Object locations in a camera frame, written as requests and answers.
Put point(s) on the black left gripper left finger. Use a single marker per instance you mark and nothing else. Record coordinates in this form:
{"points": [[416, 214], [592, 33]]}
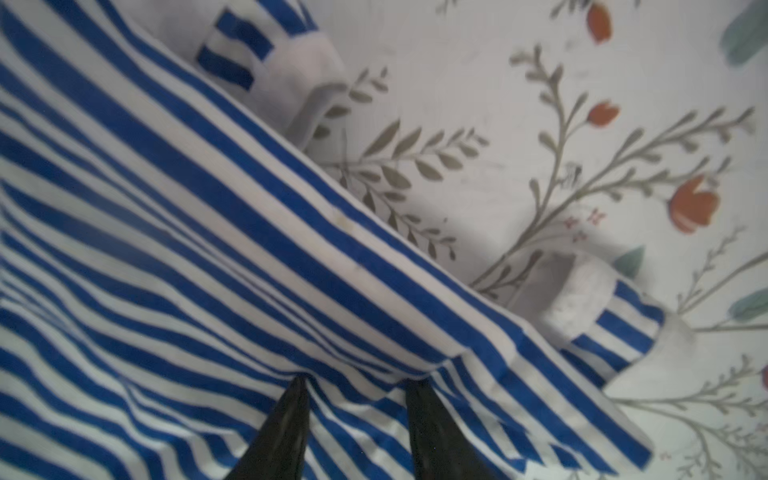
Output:
{"points": [[278, 450]]}

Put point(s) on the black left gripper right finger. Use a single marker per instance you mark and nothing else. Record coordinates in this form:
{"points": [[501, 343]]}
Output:
{"points": [[438, 447]]}

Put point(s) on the blue white striped tank top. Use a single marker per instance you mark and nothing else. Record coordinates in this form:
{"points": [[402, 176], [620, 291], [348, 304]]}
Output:
{"points": [[169, 266]]}

